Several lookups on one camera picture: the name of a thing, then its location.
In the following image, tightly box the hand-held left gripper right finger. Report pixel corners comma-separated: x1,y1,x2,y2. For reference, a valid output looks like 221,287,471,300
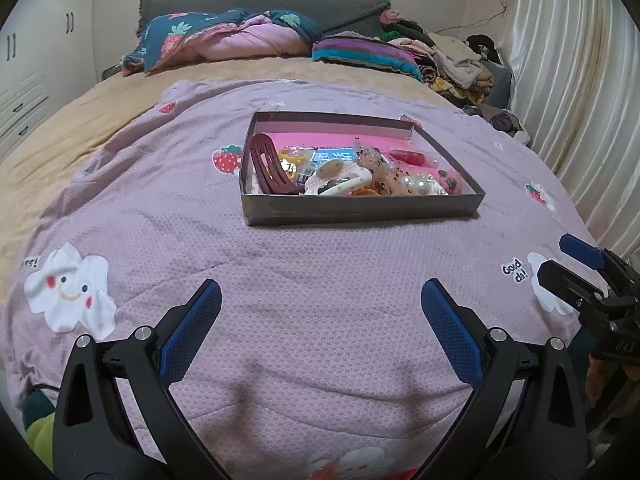
415,279,588,480

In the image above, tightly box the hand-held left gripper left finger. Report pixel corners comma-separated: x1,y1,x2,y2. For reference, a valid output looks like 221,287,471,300
52,279,226,480

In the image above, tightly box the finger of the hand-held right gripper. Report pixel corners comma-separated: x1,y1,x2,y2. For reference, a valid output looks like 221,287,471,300
536,260,608,311
559,234,631,288

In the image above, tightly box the pearl hair claw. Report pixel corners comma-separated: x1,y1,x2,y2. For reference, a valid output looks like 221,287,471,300
404,172,446,196

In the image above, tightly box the dark brown shallow box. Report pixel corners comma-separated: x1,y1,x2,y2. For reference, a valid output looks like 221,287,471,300
241,111,486,227

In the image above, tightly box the beige dotted mesh bow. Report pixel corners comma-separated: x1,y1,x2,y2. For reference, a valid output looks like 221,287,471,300
352,141,406,196

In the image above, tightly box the packaged red hair clip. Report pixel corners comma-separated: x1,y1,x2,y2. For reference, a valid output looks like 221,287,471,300
387,147,431,166

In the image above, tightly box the maroon hair clip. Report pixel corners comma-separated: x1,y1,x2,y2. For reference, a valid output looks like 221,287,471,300
250,132,297,195

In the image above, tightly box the yellow hair claw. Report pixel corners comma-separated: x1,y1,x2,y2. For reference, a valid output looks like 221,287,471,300
278,146,307,171

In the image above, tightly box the person's right hand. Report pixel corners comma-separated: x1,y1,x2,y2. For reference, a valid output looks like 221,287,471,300
585,355,608,406

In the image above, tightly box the purple printed blanket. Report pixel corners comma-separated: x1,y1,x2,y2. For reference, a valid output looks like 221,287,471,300
0,77,601,480

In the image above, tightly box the white curtain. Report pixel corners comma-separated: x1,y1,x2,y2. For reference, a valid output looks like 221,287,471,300
500,0,640,261

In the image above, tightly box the white hair clip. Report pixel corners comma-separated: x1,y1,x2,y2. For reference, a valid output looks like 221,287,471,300
305,167,373,197

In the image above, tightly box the green fleece clothing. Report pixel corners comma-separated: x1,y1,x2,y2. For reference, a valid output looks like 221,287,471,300
20,387,56,471

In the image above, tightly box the pile of clothes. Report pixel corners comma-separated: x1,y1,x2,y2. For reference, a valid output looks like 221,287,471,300
380,7,531,146

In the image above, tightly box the tan bed sheet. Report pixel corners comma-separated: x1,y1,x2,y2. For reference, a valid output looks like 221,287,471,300
0,52,451,196

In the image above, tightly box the striped pillow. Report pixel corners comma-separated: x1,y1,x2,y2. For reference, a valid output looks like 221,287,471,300
312,35,426,83

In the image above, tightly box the floral quilt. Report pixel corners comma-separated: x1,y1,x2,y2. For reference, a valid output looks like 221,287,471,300
121,8,323,77

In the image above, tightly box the white wardrobe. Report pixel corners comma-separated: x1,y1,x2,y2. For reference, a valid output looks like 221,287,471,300
0,0,96,161

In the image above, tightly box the grey headboard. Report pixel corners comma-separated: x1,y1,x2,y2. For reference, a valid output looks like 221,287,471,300
136,0,392,41

